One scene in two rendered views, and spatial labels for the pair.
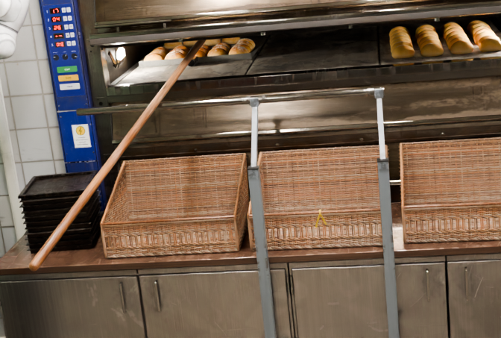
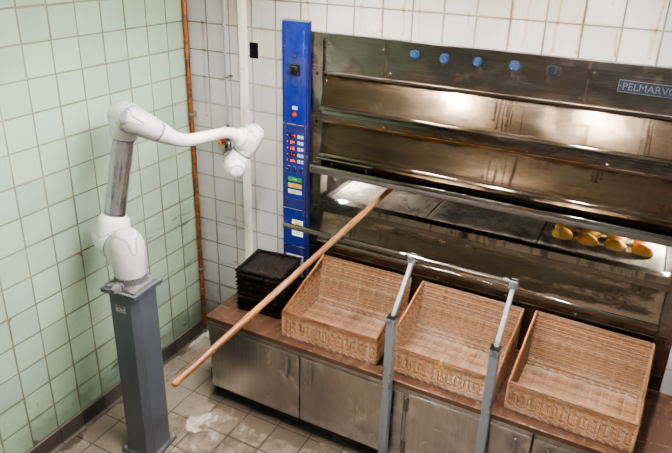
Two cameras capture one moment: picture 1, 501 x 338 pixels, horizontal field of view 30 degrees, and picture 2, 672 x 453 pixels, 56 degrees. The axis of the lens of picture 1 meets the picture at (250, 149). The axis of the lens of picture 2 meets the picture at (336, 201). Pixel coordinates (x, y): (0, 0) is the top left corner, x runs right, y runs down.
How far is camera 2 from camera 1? 121 cm
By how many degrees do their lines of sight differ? 19
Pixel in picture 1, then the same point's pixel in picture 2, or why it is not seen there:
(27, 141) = (262, 219)
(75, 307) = (256, 360)
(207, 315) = (343, 401)
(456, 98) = (594, 291)
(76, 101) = (297, 203)
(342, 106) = (495, 266)
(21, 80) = (264, 177)
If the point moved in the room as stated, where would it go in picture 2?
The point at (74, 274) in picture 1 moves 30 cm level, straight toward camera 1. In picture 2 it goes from (258, 339) to (244, 374)
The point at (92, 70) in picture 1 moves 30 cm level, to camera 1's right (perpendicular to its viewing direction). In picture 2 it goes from (313, 184) to (364, 191)
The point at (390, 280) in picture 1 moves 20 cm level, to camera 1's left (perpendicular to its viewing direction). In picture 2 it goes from (481, 435) to (437, 424)
